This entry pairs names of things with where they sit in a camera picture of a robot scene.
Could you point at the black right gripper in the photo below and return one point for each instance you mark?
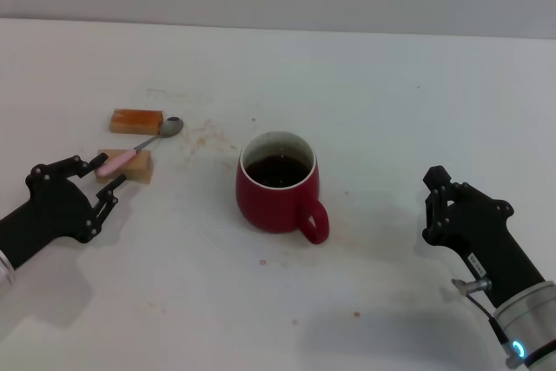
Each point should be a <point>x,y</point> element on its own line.
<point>482,232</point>

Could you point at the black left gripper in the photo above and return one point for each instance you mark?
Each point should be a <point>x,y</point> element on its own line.
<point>52,210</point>

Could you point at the red ceramic mug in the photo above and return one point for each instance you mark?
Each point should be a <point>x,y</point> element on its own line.
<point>265,206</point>

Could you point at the plain wooden block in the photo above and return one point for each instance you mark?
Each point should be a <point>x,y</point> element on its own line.
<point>141,169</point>

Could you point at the orange stained wooden block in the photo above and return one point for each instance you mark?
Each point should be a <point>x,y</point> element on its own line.
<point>134,122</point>

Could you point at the dark coffee liquid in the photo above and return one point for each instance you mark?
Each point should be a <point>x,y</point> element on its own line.
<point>278,171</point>

